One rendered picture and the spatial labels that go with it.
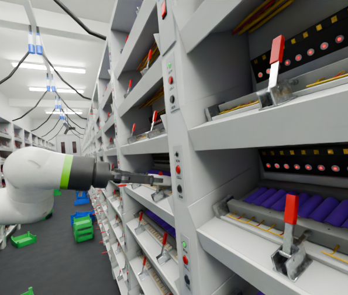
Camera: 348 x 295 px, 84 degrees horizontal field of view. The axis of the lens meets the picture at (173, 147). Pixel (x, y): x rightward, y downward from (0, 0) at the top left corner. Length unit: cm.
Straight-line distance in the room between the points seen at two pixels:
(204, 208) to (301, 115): 26
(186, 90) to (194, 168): 16
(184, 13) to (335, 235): 45
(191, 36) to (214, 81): 10
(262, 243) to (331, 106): 21
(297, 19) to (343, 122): 32
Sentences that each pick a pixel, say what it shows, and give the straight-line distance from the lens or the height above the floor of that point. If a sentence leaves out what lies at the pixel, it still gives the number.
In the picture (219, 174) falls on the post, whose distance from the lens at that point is 44.
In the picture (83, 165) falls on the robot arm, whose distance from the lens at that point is 55.
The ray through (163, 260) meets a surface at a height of 71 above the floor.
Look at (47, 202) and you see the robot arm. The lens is 64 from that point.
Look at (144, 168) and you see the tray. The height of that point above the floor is 96.
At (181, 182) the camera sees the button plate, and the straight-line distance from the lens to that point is 43.
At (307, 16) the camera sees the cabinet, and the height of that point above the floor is 128.
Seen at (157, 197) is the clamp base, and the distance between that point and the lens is 63.
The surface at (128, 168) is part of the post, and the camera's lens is 106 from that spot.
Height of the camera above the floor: 105
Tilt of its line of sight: 1 degrees up
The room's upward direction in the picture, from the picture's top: 5 degrees counter-clockwise
